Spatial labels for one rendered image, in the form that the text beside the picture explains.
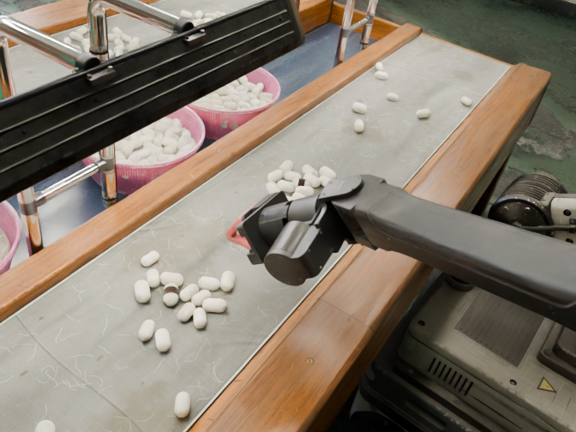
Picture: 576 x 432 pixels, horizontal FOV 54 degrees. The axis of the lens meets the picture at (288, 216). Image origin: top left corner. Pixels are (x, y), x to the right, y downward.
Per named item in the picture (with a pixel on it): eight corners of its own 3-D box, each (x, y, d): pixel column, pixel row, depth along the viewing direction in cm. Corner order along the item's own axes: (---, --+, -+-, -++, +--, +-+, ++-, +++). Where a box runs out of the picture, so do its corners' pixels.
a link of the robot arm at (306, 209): (355, 213, 76) (333, 181, 73) (335, 249, 71) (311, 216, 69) (315, 221, 80) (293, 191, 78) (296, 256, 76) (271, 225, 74)
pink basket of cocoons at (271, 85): (296, 118, 144) (301, 84, 138) (231, 162, 125) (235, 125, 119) (213, 81, 153) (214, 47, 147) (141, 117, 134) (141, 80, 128)
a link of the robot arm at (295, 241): (396, 225, 72) (365, 172, 68) (365, 293, 65) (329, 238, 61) (321, 235, 80) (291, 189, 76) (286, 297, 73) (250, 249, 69)
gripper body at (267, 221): (231, 226, 77) (270, 217, 72) (273, 192, 84) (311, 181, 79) (254, 266, 79) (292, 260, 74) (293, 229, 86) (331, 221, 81)
